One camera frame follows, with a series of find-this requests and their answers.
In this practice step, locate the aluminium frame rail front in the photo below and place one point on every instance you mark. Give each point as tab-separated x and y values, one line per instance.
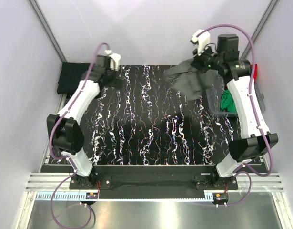
271	183

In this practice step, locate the folded black t shirt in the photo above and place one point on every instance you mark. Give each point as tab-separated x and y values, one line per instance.
70	76

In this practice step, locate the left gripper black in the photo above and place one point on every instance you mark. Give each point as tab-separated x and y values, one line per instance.
116	82

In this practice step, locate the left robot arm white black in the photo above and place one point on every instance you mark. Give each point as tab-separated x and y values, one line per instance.
66	138

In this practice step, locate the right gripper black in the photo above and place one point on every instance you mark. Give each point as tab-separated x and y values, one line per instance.
197	61

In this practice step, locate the aluminium corner post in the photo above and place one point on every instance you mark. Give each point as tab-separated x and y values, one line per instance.
45	26
260	26

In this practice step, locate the red t shirt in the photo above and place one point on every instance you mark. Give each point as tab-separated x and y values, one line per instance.
255	72

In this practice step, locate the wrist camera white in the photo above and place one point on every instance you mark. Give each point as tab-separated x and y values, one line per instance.
114	59
200	38

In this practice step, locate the left aluminium corner post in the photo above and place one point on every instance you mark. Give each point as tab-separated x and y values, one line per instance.
45	26

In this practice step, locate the green t shirt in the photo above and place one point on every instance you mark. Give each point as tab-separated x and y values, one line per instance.
227	102

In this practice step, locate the white slotted cable duct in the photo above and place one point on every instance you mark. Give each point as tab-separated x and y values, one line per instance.
86	196

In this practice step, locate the grey t shirt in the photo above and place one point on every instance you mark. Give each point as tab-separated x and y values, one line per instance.
189	81

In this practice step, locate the black marble pattern mat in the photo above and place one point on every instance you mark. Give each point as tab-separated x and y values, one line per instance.
145	122

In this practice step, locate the clear plastic bin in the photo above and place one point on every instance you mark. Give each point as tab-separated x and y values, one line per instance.
214	97

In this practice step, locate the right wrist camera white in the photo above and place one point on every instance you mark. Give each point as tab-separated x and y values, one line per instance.
200	38

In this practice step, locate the right aluminium corner post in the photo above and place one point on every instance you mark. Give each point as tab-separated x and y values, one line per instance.
260	26

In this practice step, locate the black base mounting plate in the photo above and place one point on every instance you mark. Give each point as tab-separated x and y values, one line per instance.
149	186

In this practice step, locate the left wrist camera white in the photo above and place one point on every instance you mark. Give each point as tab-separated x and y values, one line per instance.
114	59

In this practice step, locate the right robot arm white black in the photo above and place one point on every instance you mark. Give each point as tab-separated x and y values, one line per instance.
256	138

